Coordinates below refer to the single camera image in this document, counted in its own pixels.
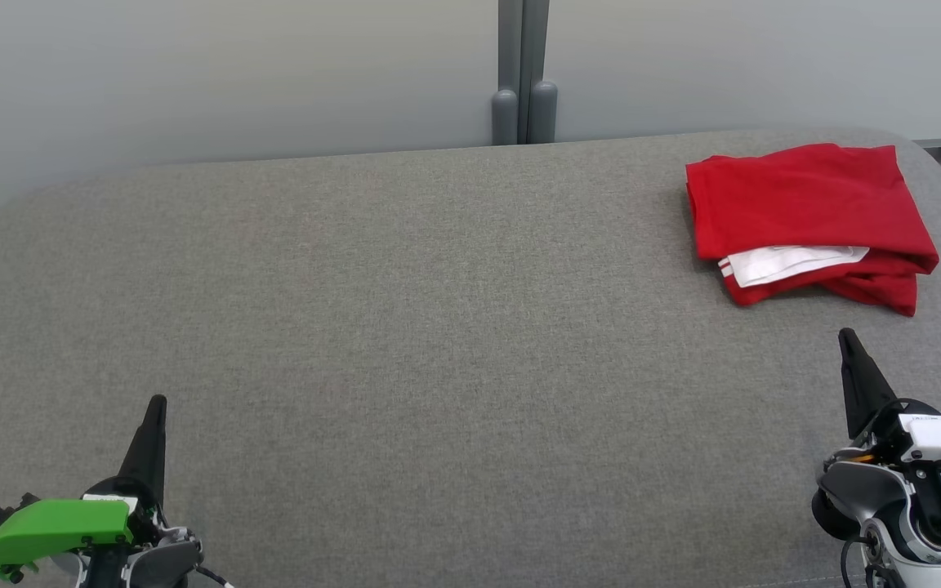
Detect grey fabric sofa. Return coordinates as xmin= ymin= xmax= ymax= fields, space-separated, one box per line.
xmin=0 ymin=127 xmax=941 ymax=588

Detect red white basketball jersey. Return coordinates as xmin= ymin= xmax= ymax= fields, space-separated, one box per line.
xmin=685 ymin=143 xmax=941 ymax=308

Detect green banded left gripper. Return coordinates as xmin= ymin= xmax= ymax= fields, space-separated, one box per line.
xmin=0 ymin=395 xmax=167 ymax=572

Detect grey rounded partition post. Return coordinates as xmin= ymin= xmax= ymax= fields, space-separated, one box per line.
xmin=529 ymin=80 xmax=559 ymax=145
xmin=493 ymin=88 xmax=519 ymax=146

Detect red shorts with white stripe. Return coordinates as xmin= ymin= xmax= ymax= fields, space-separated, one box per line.
xmin=818 ymin=253 xmax=941 ymax=318

